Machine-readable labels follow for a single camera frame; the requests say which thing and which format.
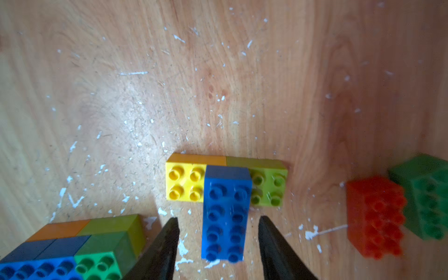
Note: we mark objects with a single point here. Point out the blue lego brick back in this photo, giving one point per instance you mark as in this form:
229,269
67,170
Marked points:
227,194

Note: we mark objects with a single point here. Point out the yellow lego brick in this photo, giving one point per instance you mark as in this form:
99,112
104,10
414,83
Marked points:
185,175

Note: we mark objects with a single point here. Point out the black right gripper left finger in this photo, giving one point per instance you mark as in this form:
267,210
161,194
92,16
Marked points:
158,260

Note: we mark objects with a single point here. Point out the orange lego brick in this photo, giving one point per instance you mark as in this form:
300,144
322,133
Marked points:
59,230

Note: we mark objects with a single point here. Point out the lime green lego brick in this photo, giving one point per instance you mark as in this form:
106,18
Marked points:
269,179

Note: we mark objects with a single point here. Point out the blue lego brick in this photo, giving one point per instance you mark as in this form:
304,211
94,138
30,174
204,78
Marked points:
227,194
57,262
20,264

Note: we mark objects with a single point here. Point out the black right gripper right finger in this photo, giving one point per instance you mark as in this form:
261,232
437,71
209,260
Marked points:
279,260

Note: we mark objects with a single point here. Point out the dark green lego brick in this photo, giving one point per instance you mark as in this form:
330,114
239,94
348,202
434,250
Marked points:
424,179

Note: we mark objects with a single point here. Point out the small lime lego brick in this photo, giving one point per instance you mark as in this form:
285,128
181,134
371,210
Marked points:
129,223

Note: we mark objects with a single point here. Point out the red lego brick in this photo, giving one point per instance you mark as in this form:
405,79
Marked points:
375,215

